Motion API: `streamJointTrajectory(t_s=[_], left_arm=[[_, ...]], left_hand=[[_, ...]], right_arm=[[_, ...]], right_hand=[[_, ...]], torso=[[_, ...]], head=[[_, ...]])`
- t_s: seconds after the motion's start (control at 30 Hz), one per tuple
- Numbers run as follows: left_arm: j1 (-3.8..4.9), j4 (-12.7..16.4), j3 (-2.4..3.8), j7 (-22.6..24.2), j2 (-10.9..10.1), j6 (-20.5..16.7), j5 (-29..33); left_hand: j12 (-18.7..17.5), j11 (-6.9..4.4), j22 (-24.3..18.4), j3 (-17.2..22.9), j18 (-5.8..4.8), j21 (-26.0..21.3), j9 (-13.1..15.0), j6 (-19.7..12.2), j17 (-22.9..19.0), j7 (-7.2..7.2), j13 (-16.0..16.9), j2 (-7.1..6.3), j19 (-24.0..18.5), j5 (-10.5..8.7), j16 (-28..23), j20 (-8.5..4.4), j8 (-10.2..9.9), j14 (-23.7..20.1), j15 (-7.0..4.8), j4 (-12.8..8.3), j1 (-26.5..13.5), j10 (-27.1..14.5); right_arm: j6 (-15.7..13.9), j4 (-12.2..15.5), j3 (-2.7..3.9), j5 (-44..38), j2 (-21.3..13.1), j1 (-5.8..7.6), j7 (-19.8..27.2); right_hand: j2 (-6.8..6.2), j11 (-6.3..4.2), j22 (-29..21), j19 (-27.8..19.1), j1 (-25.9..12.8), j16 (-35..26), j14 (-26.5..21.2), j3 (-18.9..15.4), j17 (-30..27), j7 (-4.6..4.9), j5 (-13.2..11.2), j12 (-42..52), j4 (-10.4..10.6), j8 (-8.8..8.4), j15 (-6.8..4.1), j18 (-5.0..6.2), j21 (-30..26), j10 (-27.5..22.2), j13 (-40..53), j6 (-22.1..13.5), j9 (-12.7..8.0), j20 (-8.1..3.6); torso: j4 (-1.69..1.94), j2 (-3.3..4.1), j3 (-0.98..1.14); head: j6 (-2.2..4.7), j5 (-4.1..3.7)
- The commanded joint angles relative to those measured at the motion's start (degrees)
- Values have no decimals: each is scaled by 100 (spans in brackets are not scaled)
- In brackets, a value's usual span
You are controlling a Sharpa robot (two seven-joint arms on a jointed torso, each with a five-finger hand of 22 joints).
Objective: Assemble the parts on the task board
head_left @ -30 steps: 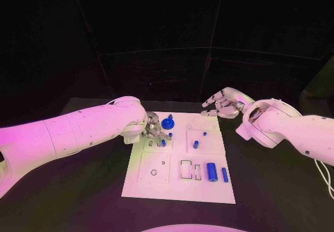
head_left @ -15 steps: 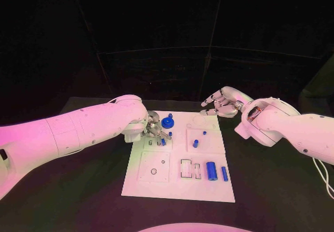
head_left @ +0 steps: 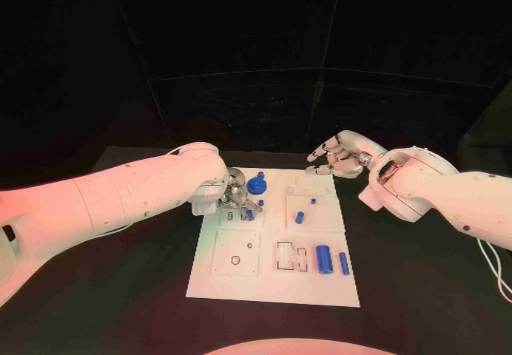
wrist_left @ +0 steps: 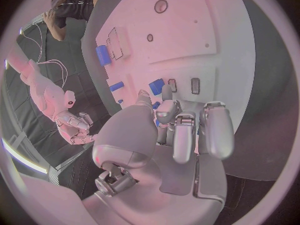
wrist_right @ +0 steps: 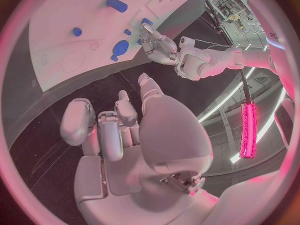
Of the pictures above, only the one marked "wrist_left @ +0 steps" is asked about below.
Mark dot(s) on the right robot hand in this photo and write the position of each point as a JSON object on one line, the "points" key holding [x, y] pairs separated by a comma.
{"points": [[75, 129]]}

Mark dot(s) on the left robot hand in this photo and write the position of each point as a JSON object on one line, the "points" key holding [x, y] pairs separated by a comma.
{"points": [[164, 172]]}

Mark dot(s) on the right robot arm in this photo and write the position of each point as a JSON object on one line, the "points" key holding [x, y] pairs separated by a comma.
{"points": [[39, 82]]}

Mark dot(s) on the white task board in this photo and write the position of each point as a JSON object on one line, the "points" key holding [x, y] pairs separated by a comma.
{"points": [[182, 56]]}

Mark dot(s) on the small blue peg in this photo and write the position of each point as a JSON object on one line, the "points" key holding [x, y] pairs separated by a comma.
{"points": [[120, 101]]}

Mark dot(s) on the short blue cylinder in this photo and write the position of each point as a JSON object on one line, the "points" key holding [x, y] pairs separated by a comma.
{"points": [[116, 86]]}

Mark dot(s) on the large blue cylinder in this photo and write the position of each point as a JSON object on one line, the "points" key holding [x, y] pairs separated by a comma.
{"points": [[103, 55]]}

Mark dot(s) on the blue block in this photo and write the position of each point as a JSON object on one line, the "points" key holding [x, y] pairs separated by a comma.
{"points": [[156, 87]]}

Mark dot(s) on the person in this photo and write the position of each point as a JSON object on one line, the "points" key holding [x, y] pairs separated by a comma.
{"points": [[75, 5]]}

